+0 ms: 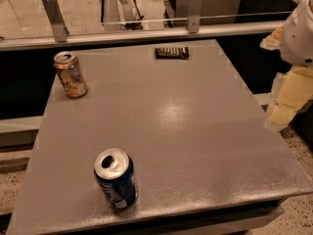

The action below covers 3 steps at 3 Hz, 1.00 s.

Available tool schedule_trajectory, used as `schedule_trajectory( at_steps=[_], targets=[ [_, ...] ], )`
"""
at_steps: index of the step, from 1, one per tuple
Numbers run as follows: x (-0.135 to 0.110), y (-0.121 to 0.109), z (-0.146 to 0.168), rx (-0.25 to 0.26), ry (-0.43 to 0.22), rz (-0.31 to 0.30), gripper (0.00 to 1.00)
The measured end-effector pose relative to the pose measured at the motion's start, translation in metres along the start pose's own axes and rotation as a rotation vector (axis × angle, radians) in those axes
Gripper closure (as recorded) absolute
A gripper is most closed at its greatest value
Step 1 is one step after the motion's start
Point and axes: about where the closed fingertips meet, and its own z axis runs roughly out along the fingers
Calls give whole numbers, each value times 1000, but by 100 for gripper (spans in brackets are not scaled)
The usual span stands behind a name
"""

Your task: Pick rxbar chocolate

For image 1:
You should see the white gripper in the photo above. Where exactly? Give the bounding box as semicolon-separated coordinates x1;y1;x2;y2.
260;0;313;131

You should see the left metal rail bracket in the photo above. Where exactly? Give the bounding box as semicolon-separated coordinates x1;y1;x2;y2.
41;0;69;42

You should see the horizontal metal rail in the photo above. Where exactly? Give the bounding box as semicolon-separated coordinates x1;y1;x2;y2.
0;21;284;51

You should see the blue soda can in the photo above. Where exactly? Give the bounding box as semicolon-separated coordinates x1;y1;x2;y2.
94;148;137;210

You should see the right metal rail bracket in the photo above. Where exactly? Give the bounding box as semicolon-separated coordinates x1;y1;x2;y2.
188;0;202;33

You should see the metal rail bracket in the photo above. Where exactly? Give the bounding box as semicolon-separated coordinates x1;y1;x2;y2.
188;0;202;33
41;0;69;42

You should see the orange soda can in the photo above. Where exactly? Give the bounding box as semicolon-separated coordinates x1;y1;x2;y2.
54;51;88;98

